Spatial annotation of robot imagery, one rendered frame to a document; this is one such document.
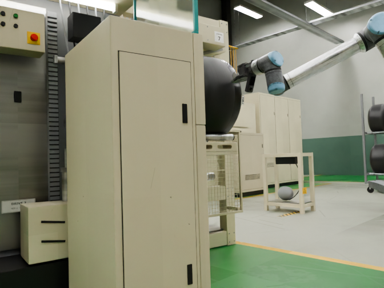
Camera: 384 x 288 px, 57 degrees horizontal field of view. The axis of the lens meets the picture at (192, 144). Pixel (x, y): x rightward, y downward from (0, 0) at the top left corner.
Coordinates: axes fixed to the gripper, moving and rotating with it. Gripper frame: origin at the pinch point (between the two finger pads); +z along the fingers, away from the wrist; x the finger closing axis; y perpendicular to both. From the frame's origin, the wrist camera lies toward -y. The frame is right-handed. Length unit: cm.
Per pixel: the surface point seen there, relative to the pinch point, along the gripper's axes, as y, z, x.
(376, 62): 313, 409, -1057
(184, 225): -77, -40, 72
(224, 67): 11.6, 4.7, 1.8
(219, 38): 52, 40, -29
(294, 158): -31, 154, -241
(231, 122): -22.7, 10.0, -3.3
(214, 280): -120, 31, 7
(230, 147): -37.6, 16.0, -5.7
